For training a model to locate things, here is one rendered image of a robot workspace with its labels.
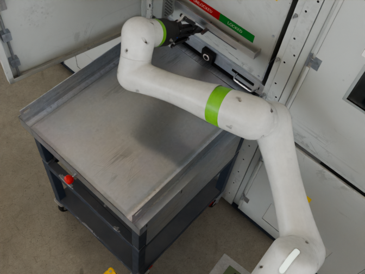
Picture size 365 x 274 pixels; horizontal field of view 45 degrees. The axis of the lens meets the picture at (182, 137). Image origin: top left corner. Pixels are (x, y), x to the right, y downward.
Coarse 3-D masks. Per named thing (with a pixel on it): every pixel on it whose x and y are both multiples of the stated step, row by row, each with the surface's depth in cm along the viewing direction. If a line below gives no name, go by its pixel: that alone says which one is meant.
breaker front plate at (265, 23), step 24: (216, 0) 157; (240, 0) 149; (264, 0) 142; (288, 0) 136; (216, 24) 165; (240, 24) 157; (264, 24) 149; (216, 48) 174; (264, 48) 156; (264, 72) 163
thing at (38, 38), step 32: (0, 0) 137; (32, 0) 148; (64, 0) 156; (96, 0) 166; (128, 0) 176; (0, 32) 149; (32, 32) 158; (64, 32) 168; (96, 32) 178; (32, 64) 169
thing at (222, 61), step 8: (168, 16) 182; (192, 40) 179; (200, 40) 176; (200, 48) 179; (216, 56) 175; (224, 56) 173; (224, 64) 174; (232, 64) 171; (232, 72) 174; (240, 72) 171; (248, 72) 169; (240, 80) 174; (248, 80) 171; (256, 80) 167; (264, 80) 168
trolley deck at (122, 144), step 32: (160, 64) 178; (192, 64) 179; (96, 96) 166; (128, 96) 167; (32, 128) 156; (64, 128) 157; (96, 128) 158; (128, 128) 160; (160, 128) 161; (192, 128) 162; (64, 160) 151; (96, 160) 151; (128, 160) 152; (160, 160) 154; (96, 192) 148; (128, 192) 146; (128, 224) 144
